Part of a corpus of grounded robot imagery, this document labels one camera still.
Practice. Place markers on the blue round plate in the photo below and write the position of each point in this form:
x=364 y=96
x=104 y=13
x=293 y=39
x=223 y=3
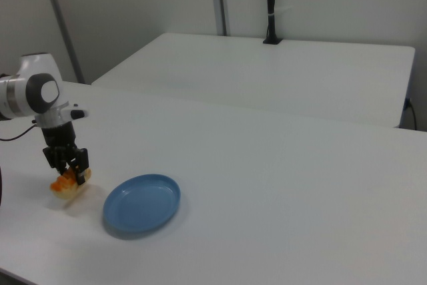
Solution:
x=141 y=203

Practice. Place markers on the grey slanted partition post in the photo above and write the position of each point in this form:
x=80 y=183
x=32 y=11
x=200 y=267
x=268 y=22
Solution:
x=61 y=24

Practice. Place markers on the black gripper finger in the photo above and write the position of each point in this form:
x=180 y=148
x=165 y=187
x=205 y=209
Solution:
x=65 y=169
x=81 y=175

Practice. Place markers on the yellow bread with orange topping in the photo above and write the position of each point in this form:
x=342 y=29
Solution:
x=66 y=188

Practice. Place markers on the black camera stand pole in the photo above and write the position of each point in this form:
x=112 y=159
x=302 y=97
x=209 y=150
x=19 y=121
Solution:
x=272 y=8

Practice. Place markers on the white side table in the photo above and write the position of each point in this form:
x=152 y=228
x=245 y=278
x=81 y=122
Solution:
x=267 y=78

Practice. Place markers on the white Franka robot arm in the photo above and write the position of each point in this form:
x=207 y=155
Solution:
x=31 y=91

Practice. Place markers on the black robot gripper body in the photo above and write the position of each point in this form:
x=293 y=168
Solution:
x=60 y=139

